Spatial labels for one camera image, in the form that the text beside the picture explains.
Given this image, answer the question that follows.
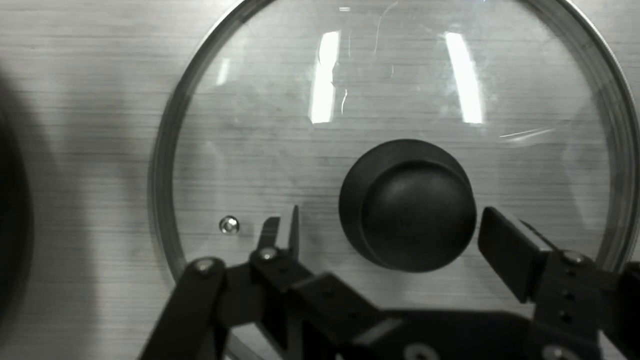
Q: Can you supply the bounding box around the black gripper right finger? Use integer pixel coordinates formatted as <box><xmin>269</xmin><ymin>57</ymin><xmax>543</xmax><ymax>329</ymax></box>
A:
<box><xmin>477</xmin><ymin>204</ymin><xmax>640</xmax><ymax>360</ymax></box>

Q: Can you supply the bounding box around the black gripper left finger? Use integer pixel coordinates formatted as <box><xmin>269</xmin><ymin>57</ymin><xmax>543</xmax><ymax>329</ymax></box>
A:
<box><xmin>138</xmin><ymin>204</ymin><xmax>402</xmax><ymax>360</ymax></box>

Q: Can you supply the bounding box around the glass lid with black knob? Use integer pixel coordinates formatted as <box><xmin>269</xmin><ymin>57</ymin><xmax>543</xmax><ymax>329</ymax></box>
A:
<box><xmin>146</xmin><ymin>0</ymin><xmax>640</xmax><ymax>360</ymax></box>

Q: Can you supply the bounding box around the black cooking pot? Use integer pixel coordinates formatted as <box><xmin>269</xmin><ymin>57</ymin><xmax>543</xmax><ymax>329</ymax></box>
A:
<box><xmin>0</xmin><ymin>66</ymin><xmax>36</xmax><ymax>331</ymax></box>

